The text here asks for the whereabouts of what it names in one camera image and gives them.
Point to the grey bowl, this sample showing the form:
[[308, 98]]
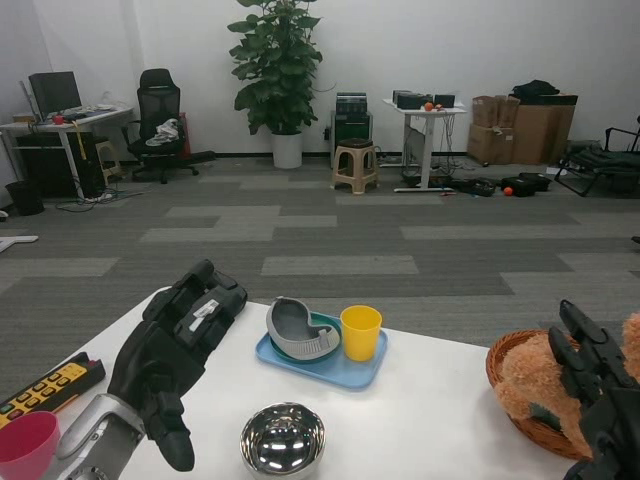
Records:
[[292, 327]]

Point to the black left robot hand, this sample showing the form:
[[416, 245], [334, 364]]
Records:
[[150, 370]]

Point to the black waste bin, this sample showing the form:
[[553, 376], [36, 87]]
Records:
[[24, 199]]

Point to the light blue plastic tray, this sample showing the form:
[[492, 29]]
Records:
[[325, 372]]

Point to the flat black floor case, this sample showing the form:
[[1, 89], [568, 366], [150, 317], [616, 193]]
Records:
[[475, 188]]

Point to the tall green potted plant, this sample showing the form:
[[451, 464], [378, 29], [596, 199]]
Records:
[[275, 65]]

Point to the small red desk item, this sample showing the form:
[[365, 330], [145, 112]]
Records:
[[59, 119]]

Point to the black office chair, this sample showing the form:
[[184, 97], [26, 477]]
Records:
[[159, 97]]

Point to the small white standing desk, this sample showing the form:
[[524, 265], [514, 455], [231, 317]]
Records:
[[427, 114]]

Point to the black floor case pair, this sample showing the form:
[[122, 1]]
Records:
[[527, 184]]

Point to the black folding bed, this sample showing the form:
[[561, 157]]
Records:
[[600, 162]]

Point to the large black box on desk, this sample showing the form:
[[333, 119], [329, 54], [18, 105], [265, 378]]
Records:
[[411, 100]]

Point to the yellow black remote controller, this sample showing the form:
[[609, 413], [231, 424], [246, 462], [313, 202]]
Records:
[[45, 387]]

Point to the black computer monitor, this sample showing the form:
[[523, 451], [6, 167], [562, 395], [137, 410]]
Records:
[[55, 92]]

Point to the large cardboard box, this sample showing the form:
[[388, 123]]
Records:
[[542, 135]]

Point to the crumpled light cloth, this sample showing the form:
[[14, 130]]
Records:
[[165, 132]]

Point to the small black box on desk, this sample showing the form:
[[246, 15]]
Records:
[[444, 101]]

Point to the black bag on boxes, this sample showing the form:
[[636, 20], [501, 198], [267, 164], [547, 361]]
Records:
[[537, 90]]

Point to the teal plate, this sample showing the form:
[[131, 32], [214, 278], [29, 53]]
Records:
[[327, 322]]

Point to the white plant pot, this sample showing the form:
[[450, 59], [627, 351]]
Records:
[[287, 150]]

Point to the black computer tower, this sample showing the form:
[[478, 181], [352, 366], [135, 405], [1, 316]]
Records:
[[47, 165]]

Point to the long white office desk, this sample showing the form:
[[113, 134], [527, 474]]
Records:
[[95, 116]]

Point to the black striped equipment case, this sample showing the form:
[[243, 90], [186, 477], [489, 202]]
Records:
[[351, 102]]

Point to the pale stool under desk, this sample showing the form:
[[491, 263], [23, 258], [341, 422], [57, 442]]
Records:
[[109, 157]]

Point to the red bag behind chair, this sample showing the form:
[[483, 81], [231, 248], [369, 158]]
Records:
[[185, 137]]

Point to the shiny metal bowl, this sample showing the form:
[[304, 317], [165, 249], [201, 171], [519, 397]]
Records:
[[282, 442]]

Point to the pink plastic cup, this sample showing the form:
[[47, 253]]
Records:
[[25, 442]]

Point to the small open cardboard box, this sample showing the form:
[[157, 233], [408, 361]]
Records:
[[492, 111]]

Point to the black battery pack device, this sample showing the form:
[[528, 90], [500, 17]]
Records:
[[204, 272]]

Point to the dark green black cabinet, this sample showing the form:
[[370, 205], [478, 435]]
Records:
[[352, 125]]

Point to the brown plush teddy toy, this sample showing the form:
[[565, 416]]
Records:
[[530, 375]]

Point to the round wicker basket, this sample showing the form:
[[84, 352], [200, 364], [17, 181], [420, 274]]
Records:
[[545, 437]]

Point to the low cardboard box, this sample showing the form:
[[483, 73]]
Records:
[[487, 145]]

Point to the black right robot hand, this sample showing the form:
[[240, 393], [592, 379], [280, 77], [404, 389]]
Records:
[[610, 400]]

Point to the yellow plastic cup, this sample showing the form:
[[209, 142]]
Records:
[[361, 335]]

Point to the beige plastic stool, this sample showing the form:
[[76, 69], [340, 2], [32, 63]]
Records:
[[356, 155]]

